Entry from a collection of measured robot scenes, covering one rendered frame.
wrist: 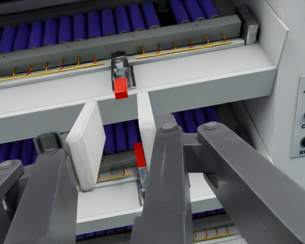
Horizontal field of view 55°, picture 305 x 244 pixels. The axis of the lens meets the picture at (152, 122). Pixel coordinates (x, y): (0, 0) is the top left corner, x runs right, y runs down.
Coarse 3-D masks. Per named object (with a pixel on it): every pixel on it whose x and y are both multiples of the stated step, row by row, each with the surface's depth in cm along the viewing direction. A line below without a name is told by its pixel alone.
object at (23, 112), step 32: (32, 0) 43; (64, 0) 44; (224, 0) 45; (256, 0) 36; (256, 32) 36; (288, 32) 30; (160, 64) 36; (192, 64) 36; (224, 64) 35; (256, 64) 35; (0, 96) 36; (32, 96) 35; (64, 96) 35; (96, 96) 34; (128, 96) 34; (160, 96) 35; (192, 96) 35; (224, 96) 36; (256, 96) 37; (0, 128) 35; (32, 128) 36; (64, 128) 36
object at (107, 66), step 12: (204, 48) 37; (216, 48) 37; (132, 60) 37; (144, 60) 36; (156, 60) 37; (60, 72) 36; (72, 72) 36; (84, 72) 37; (0, 84) 36; (12, 84) 36; (24, 84) 37
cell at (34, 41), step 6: (36, 24) 42; (42, 24) 43; (30, 30) 42; (36, 30) 41; (42, 30) 42; (30, 36) 40; (36, 36) 40; (42, 36) 41; (30, 42) 39; (36, 42) 39; (42, 42) 40
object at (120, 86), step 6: (120, 66) 33; (120, 72) 32; (120, 78) 30; (114, 84) 29; (120, 84) 29; (126, 84) 29; (114, 90) 28; (120, 90) 28; (126, 90) 27; (120, 96) 28; (126, 96) 28
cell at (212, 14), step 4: (200, 0) 42; (204, 0) 41; (208, 0) 41; (200, 4) 42; (204, 4) 41; (208, 4) 40; (212, 4) 40; (204, 8) 41; (208, 8) 40; (212, 8) 40; (204, 12) 41; (208, 12) 40; (212, 12) 39; (216, 12) 39; (208, 16) 39; (212, 16) 39; (220, 16) 39
